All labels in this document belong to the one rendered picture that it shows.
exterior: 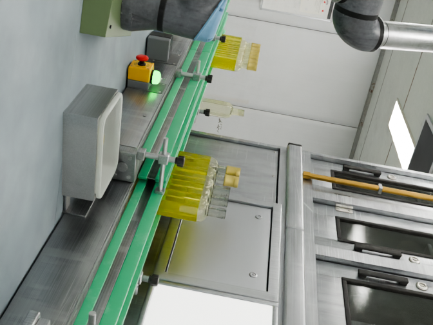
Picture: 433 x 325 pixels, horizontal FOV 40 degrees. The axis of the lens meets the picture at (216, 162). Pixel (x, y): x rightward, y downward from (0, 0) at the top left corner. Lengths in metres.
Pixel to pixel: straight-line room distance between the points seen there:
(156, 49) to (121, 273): 1.04
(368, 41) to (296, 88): 6.28
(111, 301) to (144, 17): 0.65
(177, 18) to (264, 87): 6.48
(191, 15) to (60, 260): 0.63
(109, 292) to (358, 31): 0.89
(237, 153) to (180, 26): 0.95
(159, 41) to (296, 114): 5.97
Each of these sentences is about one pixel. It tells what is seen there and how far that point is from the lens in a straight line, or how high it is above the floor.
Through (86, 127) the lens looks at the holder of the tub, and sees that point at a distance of 1.34.
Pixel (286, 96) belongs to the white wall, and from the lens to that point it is 7.93.
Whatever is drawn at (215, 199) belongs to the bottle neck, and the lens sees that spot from 1.68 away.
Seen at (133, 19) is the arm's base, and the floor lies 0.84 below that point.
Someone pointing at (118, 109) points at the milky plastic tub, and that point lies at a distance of 1.48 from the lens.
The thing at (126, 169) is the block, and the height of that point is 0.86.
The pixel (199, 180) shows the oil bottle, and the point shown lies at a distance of 1.72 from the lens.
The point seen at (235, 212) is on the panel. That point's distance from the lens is 1.89.
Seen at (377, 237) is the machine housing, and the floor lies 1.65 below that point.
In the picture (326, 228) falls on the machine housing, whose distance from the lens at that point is 1.99.
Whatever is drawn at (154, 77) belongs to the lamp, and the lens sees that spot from 1.92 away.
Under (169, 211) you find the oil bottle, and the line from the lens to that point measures 1.64.
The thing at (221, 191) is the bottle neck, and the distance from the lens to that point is 1.73.
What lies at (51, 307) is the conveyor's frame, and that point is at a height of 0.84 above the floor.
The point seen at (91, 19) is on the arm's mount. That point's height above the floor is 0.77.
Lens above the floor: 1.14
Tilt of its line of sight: 2 degrees down
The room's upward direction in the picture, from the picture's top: 101 degrees clockwise
